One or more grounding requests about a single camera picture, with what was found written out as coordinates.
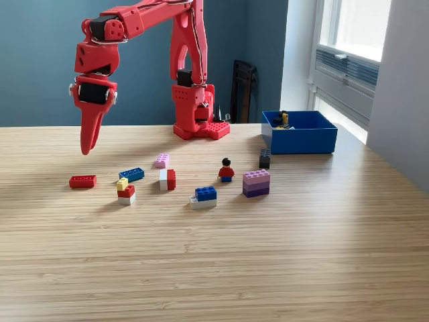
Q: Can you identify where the flat blue brick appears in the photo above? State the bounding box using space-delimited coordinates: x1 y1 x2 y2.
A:
118 166 145 183

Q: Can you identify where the black metal clamp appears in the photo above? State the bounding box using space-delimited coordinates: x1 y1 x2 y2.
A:
214 104 233 123

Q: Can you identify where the black brick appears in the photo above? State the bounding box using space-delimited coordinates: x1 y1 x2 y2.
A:
258 148 271 170

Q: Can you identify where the tall red white brick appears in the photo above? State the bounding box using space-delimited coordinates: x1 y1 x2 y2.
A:
159 168 177 192

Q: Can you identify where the pink purple brick stack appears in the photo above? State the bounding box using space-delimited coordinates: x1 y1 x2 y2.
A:
242 169 271 199

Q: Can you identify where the blue white brick stack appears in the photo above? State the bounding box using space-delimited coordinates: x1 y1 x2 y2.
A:
188 186 218 210

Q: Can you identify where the white window frame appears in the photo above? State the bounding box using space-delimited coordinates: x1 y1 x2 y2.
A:
313 0 393 63

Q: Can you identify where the grey vent grille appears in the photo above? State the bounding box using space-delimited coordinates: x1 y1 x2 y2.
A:
315 48 380 89

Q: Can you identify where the dark folded chair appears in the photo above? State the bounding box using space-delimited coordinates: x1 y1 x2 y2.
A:
229 59 259 124

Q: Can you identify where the yellow red white brick stack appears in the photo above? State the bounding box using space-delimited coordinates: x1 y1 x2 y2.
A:
116 177 137 206

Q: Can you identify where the toy figure red shirt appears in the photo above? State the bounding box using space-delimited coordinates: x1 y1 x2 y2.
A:
218 157 236 183

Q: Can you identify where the blue plastic bin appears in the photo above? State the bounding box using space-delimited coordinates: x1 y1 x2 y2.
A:
261 110 338 155

